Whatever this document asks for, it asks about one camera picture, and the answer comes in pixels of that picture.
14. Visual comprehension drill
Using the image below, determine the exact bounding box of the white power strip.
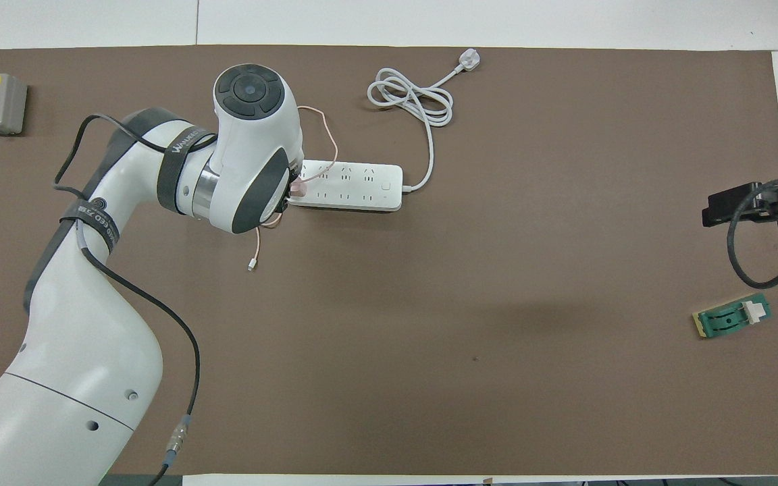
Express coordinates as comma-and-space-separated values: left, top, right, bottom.
291, 159, 405, 213

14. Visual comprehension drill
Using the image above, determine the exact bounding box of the brown table mat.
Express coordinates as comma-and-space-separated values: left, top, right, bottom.
0, 45, 778, 477

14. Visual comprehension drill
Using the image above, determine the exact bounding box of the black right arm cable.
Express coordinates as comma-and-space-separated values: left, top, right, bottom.
727, 177, 778, 290

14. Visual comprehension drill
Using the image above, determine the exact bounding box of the green knife switch block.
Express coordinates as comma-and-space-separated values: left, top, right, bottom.
693, 292, 773, 340

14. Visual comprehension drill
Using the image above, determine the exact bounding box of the white power strip cord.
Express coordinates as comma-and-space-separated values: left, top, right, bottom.
367, 49, 482, 194

